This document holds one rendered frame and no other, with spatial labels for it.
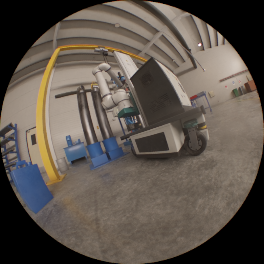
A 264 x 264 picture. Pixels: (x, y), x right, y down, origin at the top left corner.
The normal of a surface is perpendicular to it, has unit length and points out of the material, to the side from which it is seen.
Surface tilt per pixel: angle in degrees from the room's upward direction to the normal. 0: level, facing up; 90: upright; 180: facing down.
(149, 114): 90
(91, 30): 173
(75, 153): 90
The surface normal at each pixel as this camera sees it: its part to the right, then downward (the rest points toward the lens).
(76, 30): 0.40, 0.91
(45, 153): 0.54, -0.22
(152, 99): -0.75, 0.26
